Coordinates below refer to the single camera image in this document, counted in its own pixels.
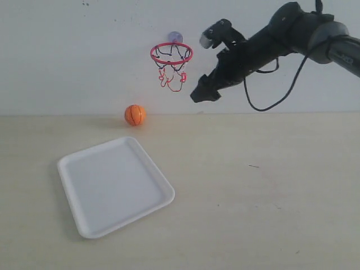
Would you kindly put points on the clear suction cup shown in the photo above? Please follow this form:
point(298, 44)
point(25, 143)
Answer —
point(175, 37)

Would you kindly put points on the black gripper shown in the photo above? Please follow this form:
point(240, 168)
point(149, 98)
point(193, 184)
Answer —
point(234, 64)

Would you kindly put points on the red mini basketball hoop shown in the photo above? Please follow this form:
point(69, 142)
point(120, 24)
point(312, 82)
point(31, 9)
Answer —
point(171, 59)

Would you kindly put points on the small orange basketball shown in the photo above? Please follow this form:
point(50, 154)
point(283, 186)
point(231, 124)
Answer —
point(135, 115)

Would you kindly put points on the white foam tray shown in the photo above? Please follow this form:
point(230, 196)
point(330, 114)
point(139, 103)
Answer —
point(111, 185)

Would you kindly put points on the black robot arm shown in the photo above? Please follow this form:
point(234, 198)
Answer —
point(315, 35)

